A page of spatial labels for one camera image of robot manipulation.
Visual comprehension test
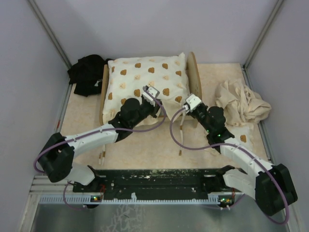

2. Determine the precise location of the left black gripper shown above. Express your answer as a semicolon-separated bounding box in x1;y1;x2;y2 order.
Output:
130;98;164;128

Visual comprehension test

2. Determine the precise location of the bear print white cushion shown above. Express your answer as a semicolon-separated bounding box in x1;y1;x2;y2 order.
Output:
98;52;189;165

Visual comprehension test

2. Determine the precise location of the wooden pet bed frame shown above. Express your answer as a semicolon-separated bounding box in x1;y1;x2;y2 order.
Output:
100;51;203;129

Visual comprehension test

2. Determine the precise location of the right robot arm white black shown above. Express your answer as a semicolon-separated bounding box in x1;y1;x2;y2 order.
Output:
184;103;298;216

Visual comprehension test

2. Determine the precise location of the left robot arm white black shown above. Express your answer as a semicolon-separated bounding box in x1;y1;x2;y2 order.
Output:
34;98;162;192

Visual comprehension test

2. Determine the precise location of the cream crumpled blanket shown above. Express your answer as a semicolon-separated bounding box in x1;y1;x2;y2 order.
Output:
215;79;272;126

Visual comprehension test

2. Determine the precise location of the small bear print cloth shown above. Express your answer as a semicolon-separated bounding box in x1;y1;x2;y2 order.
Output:
205;125;255;155

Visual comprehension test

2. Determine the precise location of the black cloth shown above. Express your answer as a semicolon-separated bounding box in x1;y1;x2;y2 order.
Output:
67;54;112;97

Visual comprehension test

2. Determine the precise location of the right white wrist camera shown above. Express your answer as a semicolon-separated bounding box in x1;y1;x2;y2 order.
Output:
183;93;202;113

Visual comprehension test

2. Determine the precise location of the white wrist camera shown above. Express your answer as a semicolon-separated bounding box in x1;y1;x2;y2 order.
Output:
142;86;160;106
183;93;202;113

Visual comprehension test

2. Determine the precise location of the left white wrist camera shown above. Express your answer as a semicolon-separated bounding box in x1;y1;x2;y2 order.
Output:
142;86;160;106

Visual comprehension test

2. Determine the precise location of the right aluminium corner rail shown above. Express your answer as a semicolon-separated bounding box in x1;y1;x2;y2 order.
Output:
242;0;285;71

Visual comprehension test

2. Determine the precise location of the aluminium corner rail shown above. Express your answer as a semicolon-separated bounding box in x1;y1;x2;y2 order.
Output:
242;0;285;71
31;0;73;70

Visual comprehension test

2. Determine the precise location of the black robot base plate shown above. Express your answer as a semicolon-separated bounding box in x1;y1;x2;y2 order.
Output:
73;165;232;200

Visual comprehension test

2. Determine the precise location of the grey slotted cable duct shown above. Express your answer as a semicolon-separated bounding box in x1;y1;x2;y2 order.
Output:
38;192;234;206

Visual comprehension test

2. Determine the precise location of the left aluminium corner rail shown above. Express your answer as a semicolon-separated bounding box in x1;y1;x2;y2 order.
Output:
31;0;73;70

